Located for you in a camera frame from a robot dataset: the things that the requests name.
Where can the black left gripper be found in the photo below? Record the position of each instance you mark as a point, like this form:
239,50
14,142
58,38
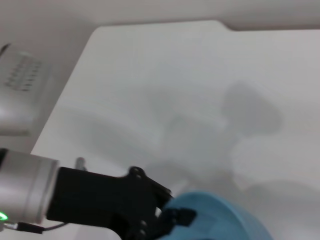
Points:
100,197

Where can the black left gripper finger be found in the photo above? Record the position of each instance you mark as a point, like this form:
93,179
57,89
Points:
178,216

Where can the blue bowl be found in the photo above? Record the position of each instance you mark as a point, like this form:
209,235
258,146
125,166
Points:
225,220

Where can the small silver plug fitting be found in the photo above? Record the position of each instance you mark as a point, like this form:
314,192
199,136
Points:
80,163

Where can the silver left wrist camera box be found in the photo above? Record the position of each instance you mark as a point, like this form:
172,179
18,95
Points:
20,90

